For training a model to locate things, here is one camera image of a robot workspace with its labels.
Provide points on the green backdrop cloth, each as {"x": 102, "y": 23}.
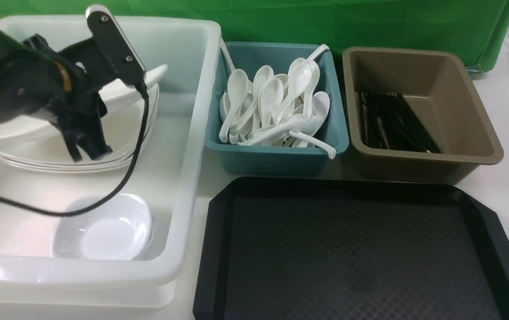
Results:
{"x": 470, "y": 29}

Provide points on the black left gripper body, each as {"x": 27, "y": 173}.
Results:
{"x": 83, "y": 53}

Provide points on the brown plastic chopstick bin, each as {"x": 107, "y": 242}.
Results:
{"x": 443, "y": 96}

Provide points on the black plastic serving tray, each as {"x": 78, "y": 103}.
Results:
{"x": 286, "y": 249}

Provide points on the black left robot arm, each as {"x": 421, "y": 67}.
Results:
{"x": 41, "y": 84}

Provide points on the white soup spoon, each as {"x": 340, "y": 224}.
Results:
{"x": 298, "y": 82}

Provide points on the small white bowl in tub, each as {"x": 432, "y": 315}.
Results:
{"x": 121, "y": 229}

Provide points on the pile of black chopsticks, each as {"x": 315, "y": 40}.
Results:
{"x": 388, "y": 122}

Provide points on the top stacked white plate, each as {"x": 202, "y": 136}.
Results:
{"x": 121, "y": 131}

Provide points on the white spoon handle back right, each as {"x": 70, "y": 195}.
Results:
{"x": 321, "y": 49}

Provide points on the white spoon centre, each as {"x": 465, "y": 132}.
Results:
{"x": 270, "y": 96}

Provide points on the white spoon top right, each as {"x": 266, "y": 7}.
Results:
{"x": 308, "y": 93}

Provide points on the white spoon upright left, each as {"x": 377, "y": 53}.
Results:
{"x": 237, "y": 90}

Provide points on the white spoon hanging front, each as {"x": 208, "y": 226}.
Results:
{"x": 311, "y": 140}

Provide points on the large white square rice plate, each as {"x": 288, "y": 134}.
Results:
{"x": 116, "y": 96}

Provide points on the large white plastic tub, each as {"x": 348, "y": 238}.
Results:
{"x": 166, "y": 176}

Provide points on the white spoon handle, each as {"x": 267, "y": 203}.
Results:
{"x": 321, "y": 49}
{"x": 226, "y": 55}

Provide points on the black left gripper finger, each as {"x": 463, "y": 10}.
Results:
{"x": 70, "y": 131}
{"x": 88, "y": 134}

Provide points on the teal plastic spoon bin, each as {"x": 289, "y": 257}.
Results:
{"x": 277, "y": 161}

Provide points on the white spoon handle back left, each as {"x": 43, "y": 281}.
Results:
{"x": 226, "y": 55}

